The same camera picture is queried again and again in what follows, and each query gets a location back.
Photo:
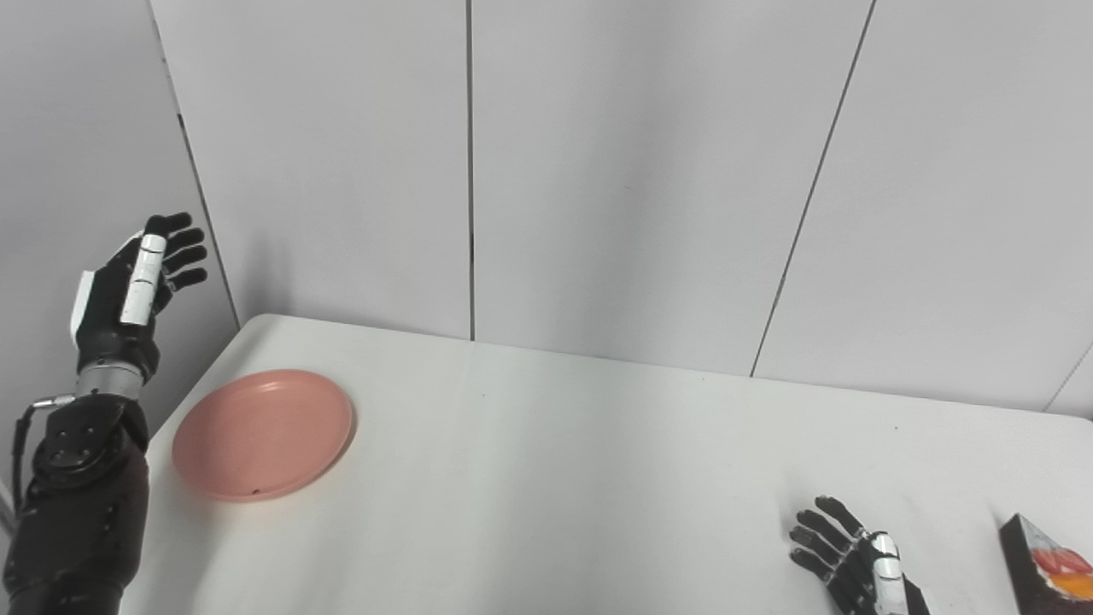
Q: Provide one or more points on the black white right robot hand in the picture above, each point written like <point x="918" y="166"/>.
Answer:
<point x="854" y="568"/>

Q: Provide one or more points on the pink round plate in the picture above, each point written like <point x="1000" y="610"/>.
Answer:
<point x="263" y="434"/>

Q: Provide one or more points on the chocolate cake slice with fruit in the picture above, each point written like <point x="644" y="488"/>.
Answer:
<point x="1037" y="572"/>

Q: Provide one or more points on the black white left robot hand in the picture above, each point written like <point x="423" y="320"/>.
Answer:
<point x="115" y="320"/>

